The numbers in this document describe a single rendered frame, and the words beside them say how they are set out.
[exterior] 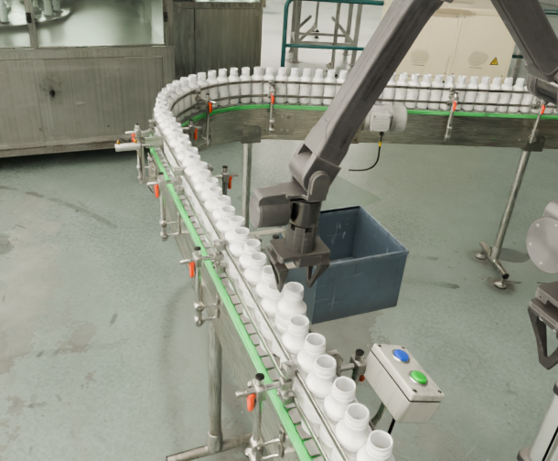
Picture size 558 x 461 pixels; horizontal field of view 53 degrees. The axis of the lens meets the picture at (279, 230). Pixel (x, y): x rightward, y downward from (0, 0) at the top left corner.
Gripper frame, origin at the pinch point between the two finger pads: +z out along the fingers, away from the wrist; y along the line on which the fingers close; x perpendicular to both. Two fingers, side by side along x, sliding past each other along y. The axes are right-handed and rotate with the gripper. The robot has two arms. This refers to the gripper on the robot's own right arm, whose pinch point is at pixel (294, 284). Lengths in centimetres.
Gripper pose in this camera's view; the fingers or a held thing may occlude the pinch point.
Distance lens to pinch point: 109.9
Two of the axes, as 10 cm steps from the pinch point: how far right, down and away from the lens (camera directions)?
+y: -9.3, 1.0, -3.6
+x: 3.7, 4.9, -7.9
